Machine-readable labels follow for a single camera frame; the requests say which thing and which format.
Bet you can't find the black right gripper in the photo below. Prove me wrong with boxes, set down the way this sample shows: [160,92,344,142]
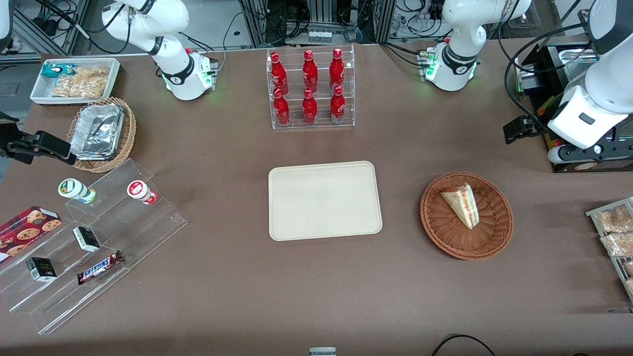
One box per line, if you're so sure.
[0,112,78,166]

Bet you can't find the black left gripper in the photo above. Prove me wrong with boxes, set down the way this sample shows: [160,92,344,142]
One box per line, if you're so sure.
[503,115,633,163]

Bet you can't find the triangular sandwich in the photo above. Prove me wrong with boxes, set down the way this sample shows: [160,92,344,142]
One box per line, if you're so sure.
[440,183,481,230]

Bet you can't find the light wicker basket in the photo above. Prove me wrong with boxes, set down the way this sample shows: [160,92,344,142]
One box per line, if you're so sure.
[66,97,137,173]

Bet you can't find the brown wicker basket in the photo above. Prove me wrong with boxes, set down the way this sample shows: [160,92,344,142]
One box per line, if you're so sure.
[419,171,514,261]

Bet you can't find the beige plastic tray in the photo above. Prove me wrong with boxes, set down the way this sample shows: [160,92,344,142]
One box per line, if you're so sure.
[268,160,383,242]

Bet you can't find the stack of foil trays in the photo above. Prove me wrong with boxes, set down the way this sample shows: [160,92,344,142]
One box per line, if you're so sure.
[70,102,125,160]

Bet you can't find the green lid yogurt cup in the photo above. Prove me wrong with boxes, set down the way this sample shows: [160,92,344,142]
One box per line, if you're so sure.
[58,178,97,205]

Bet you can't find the white rectangular bin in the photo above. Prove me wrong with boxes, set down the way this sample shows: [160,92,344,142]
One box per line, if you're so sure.
[30,57,121,106]

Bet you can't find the black appliance box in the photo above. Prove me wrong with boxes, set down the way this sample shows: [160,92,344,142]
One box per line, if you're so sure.
[514,42,633,174]

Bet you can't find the clear bag of chips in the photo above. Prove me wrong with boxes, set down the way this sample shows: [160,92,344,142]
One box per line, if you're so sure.
[51,66,110,98]

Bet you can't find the teal snack packet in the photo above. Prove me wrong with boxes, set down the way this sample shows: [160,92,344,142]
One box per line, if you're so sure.
[42,63,76,78]

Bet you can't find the steel pan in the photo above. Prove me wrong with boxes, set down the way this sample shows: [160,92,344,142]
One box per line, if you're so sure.
[546,43,597,65]

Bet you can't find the red tartan cookie box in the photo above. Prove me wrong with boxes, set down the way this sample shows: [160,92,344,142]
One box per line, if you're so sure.
[0,205,63,263]

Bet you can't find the red lid yogurt cup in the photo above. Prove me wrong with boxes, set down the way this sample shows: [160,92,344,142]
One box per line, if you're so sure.
[127,180,158,206]

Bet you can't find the small black box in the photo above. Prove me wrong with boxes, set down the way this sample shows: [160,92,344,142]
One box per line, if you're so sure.
[72,226,101,253]
[25,257,58,283]

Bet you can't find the clear acrylic stepped shelf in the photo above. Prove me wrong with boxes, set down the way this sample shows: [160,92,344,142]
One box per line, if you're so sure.
[63,158,189,271]
[0,218,132,336]

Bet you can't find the snickers chocolate bar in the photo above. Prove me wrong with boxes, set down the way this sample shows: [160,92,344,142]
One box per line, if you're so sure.
[76,250,125,286]

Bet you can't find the clear snack bag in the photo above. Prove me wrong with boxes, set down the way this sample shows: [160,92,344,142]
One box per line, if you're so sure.
[600,232,633,259]
[595,205,633,233]

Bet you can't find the red cola bottle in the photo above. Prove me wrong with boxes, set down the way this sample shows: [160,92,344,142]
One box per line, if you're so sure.
[329,47,346,90]
[330,85,347,123]
[302,49,319,92]
[270,51,289,94]
[272,88,291,126]
[302,88,318,125]

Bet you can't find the clear acrylic bottle rack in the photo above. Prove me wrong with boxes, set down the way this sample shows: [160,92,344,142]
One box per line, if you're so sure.
[266,44,356,131]

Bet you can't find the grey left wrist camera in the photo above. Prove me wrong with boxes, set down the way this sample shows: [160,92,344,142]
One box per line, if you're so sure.
[546,144,570,165]

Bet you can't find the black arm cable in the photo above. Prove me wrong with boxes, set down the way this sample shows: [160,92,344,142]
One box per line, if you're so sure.
[498,22,595,132]
[36,0,130,55]

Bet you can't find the grey wire snack rack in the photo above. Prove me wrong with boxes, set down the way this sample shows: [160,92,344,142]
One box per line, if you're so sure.
[586,196,633,303]

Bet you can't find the black table cable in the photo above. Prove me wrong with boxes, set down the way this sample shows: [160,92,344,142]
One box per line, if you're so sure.
[431,334,497,356]

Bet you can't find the aluminium frame rack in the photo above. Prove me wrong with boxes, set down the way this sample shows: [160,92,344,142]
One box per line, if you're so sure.
[239,0,397,48]

